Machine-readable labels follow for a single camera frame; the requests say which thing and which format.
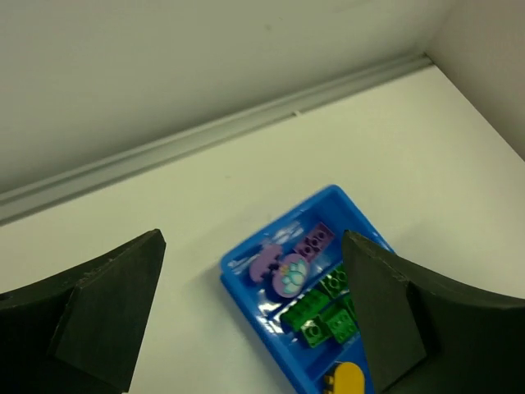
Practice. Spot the green sloped lego brick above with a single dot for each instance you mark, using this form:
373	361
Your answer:
341	325

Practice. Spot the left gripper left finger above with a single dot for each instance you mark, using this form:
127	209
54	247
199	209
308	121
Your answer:
81	330

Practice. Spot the green small lego brick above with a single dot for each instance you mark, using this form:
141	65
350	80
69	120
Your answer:
315	332

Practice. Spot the yellow oval lego piece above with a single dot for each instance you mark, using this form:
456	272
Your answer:
345	378

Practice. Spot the green striped lego brick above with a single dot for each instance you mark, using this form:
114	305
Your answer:
335	282

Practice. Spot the purple round lego piece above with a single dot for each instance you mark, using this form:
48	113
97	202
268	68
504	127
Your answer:
291	276

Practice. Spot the purple square lego brick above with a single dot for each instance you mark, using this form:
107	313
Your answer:
311	245

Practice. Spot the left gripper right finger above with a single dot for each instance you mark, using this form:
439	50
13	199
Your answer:
423	332

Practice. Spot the blue divided plastic bin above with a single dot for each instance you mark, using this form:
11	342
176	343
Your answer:
304	367

